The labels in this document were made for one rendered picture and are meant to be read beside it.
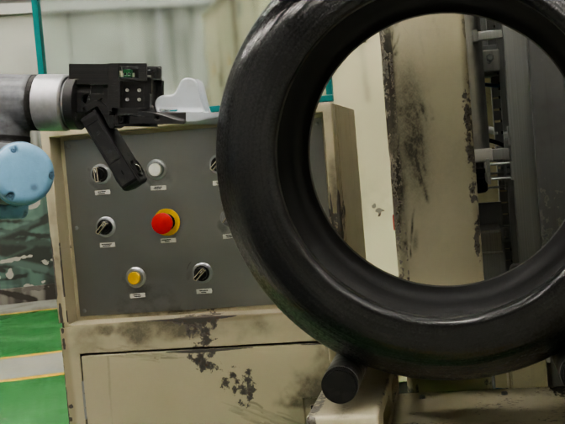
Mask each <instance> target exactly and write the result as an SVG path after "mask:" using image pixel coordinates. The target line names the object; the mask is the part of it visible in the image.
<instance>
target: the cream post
mask: <svg viewBox="0 0 565 424"><path fill-rule="evenodd" d="M379 38H380V46H381V56H382V68H383V91H384V102H385V113H386V123H387V134H388V152H389V159H390V175H391V186H392V197H393V217H394V228H395V239H396V249H397V260H398V270H399V278H403V279H406V280H409V281H412V282H416V283H420V284H431V285H461V284H472V283H476V282H480V281H483V280H484V275H483V254H482V242H481V231H480V219H479V208H478V186H477V175H476V164H475V153H474V142H473V120H472V109H471V98H470V86H469V75H468V63H467V42H466V30H465V19H464V14H458V13H439V14H431V15H425V16H420V17H417V18H413V19H407V20H405V21H402V22H400V23H397V24H394V25H392V26H390V27H388V28H386V29H384V30H382V31H380V32H379ZM407 386H408V393H423V392H442V391H460V390H492V389H493V386H492V376H491V377H486V378H481V379H466V380H428V379H414V378H409V377H407Z"/></svg>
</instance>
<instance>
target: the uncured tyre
mask: <svg viewBox="0 0 565 424"><path fill-rule="evenodd" d="M439 13H458V14H466V15H472V16H477V17H480V18H484V19H489V20H492V21H494V22H497V23H499V24H502V25H505V26H507V27H509V28H511V29H513V30H515V31H516V32H518V33H520V34H522V35H524V36H525V37H526V38H527V39H528V40H530V41H531V42H533V43H534V44H535V45H537V46H538V47H539V48H540V49H541V50H542V51H543V52H544V53H545V54H546V55H547V56H548V57H549V58H550V59H551V60H552V61H553V63H554V64H555V65H556V66H557V68H558V69H559V71H560V72H561V73H562V74H563V76H564V78H565V0H271V1H270V2H269V3H268V4H267V6H266V7H265V9H264V10H263V11H262V12H261V14H260V16H259V17H258V18H257V20H256V22H255V23H254V24H253V25H252V27H251V29H250V31H249V32H248V34H247V36H246V37H245V39H244V41H243V43H242V45H241V47H240V49H239V51H238V53H237V55H236V57H235V60H234V62H233V65H232V67H231V69H230V73H229V75H228V78H227V81H226V84H225V87H224V92H223V96H222V99H221V104H220V107H219V117H218V124H217V131H216V170H217V179H218V184H219V192H220V197H221V201H222V205H223V208H224V215H225V218H226V220H227V223H228V226H229V228H230V233H231V235H232V237H233V239H234V241H235V244H236V246H237V248H238V250H239V252H240V254H241V256H242V258H243V260H244V262H245V264H246V266H247V267H248V269H249V270H250V272H251V274H252V276H253V277H254V279H255V280H256V281H257V282H258V284H259V285H260V287H261V288H262V290H263V291H264V292H265V293H266V295H267V296H268V297H269V298H270V300H271V301H272V302H273V303H274V304H275V305H276V307H277V308H278V309H279V310H280V311H281V312H282V313H283V314H284V315H285V316H286V317H287V318H288V319H289V320H291V321H292V322H293V323H294V324H295V325H296V326H298V327H299V328H300V329H301V330H303V331H304V332H306V333H307V334H308V335H310V336H311V337H312V338H313V339H315V340H316V341H317V342H320V343H321V344H323V345H324V346H326V347H328V348H329V349H331V350H332V351H334V352H337V353H339V354H340V355H342V356H344V357H346V358H349V359H350V360H352V361H355V362H357V363H360V364H362V365H365V366H368V367H369V368H374V369H376V370H380V371H383V372H386V373H390V374H396V375H399V376H404V377H409V378H414V379H428V380H466V379H481V378H486V377H491V376H495V375H500V374H506V373H509V372H513V371H515V370H518V369H521V368H525V367H528V366H531V365H533V364H535V363H539V362H540V361H543V360H545V359H547V358H549V357H551V356H553V355H555V354H557V353H559V352H561V351H563V350H565V219H564V221H563V222H562V224H561V225H560V227H559V228H558V229H557V231H556V232H555V234H554V235H553V236H552V237H551V239H550V240H549V241H548V242H547V243H546V244H545V245H544V246H543V247H542V248H541V249H540V250H539V251H537V252H536V253H535V254H534V255H532V256H531V257H530V258H528V259H527V260H525V261H524V262H523V263H521V264H520V265H518V266H517V267H515V268H512V269H510V270H509V271H507V272H505V273H502V274H500V275H498V276H496V277H493V278H489V279H486V280H483V281H480V282H476V283H472V284H461V285H431V284H420V283H416V282H412V281H409V280H406V279H403V278H399V277H397V276H394V275H392V274H390V273H387V272H385V271H383V270H382V269H380V268H378V267H376V266H374V265H373V264H371V263H370V262H368V261H367V260H366V259H364V258H363V257H361V256H360V255H359V254H358V253H357V252H355V251H354V250H353V249H352V248H351V247H350V246H349V245H348V244H347V243H346V242H345V241H344V240H343V239H342V237H341V236H340V235H339V233H338V232H337V231H336V230H335V228H334V226H333V225H332V224H331V223H330V221H329V219H328V217H327V215H326V213H325V212H324V210H323V207H322V205H321V203H320V201H319V197H318V195H317V193H316V190H315V186H314V180H313V176H312V172H311V165H310V136H311V130H312V125H313V121H314V115H315V112H316V109H317V107H318V104H319V101H320V98H321V96H322V94H323V92H324V90H325V88H326V86H327V84H328V82H329V80H330V79H331V78H332V76H333V75H334V73H335V71H336V70H337V69H338V67H339V66H340V65H341V63H342V62H343V61H344V60H345V59H346V58H347V57H348V56H349V55H350V54H351V53H352V52H353V51H354V50H355V49H356V48H357V47H358V46H359V45H361V44H362V43H363V42H365V41H366V40H368V39H369V38H371V37H372V36H374V35H375V34H377V33H378V32H380V31H382V30H384V29H386V28H388V27H390V26H392V25H394V24H397V23H400V22H402V21H405V20H407V19H413V18H417V17H420V16H425V15H431V14H439Z"/></svg>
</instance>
